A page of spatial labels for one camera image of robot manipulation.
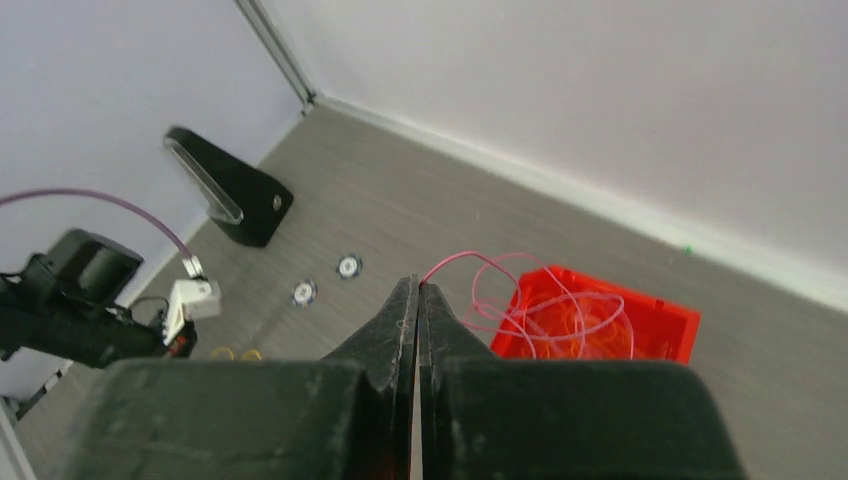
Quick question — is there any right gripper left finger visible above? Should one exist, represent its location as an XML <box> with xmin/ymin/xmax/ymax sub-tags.
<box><xmin>55</xmin><ymin>277</ymin><xmax>419</xmax><ymax>479</ymax></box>

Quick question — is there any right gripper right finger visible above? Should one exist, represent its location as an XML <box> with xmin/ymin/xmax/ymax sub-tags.
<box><xmin>418</xmin><ymin>285</ymin><xmax>746</xmax><ymax>479</ymax></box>

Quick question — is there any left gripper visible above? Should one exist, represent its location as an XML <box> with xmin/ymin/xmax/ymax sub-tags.
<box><xmin>155</xmin><ymin>311</ymin><xmax>198</xmax><ymax>359</ymax></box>

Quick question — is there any pink cable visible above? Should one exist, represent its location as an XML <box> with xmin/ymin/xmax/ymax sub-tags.
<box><xmin>420</xmin><ymin>250</ymin><xmax>636</xmax><ymax>362</ymax></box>

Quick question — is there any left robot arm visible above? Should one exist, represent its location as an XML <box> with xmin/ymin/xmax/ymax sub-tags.
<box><xmin>1</xmin><ymin>229</ymin><xmax>198</xmax><ymax>369</ymax></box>

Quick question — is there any red compartment bin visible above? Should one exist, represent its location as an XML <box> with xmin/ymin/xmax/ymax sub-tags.
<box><xmin>490</xmin><ymin>265</ymin><xmax>701</xmax><ymax>364</ymax></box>

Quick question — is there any green poker chip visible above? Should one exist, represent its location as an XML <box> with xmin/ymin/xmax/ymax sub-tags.
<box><xmin>336</xmin><ymin>254</ymin><xmax>363</xmax><ymax>280</ymax></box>

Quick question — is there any black metronome box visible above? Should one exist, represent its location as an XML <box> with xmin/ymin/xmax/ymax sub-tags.
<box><xmin>163</xmin><ymin>126</ymin><xmax>294</xmax><ymax>248</ymax></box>

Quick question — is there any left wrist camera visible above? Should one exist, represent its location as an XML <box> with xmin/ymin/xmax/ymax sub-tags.
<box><xmin>162</xmin><ymin>256</ymin><xmax>222</xmax><ymax>346</ymax></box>

